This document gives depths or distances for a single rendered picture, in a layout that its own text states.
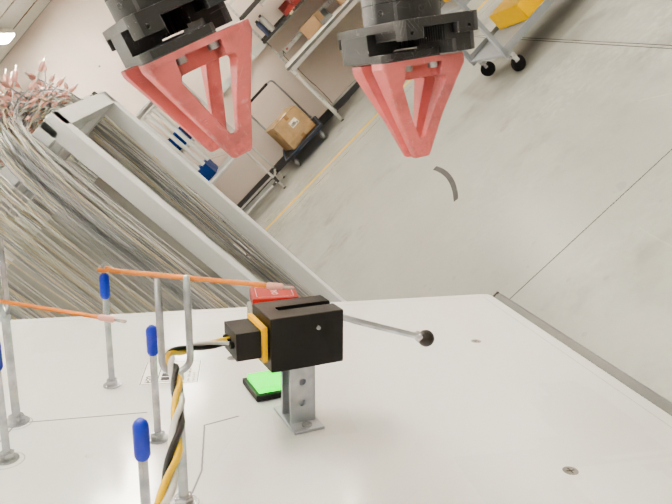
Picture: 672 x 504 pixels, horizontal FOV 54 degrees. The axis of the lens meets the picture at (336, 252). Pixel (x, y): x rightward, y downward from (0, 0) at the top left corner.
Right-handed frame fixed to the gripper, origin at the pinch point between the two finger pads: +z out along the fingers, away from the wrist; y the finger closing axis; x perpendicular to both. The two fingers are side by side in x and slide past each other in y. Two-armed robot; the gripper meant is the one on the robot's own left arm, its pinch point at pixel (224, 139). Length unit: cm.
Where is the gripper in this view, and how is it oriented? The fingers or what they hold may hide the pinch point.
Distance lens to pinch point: 45.4
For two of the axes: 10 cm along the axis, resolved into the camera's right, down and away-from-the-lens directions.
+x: 8.2, -5.0, 2.8
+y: 4.3, 2.1, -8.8
